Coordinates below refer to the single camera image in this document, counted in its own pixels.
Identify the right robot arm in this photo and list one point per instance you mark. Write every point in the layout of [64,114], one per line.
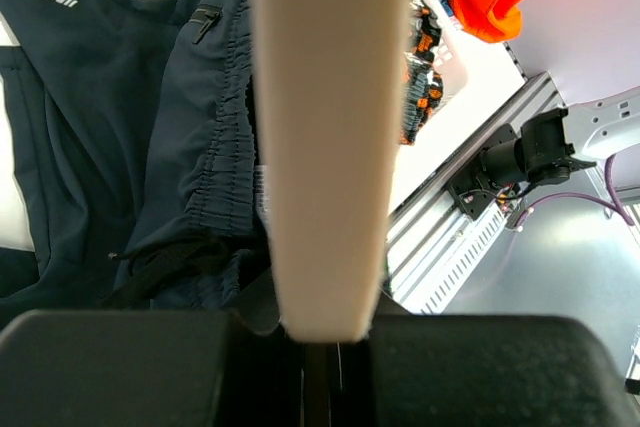
[554,144]

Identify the orange black camouflage shorts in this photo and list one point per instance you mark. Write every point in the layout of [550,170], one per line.
[424,87]

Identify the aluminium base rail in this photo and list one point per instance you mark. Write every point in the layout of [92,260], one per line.
[433,246]

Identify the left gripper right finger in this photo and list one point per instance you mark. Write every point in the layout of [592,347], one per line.
[494,371]

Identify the beige wooden hanger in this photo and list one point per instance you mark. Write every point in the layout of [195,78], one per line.
[328,84]

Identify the white perforated plastic basket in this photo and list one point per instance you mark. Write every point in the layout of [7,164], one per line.
[449,60]

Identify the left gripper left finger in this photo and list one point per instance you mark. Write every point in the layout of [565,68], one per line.
[164,368]

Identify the dark navy sport shorts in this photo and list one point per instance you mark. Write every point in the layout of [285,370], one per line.
[135,150]

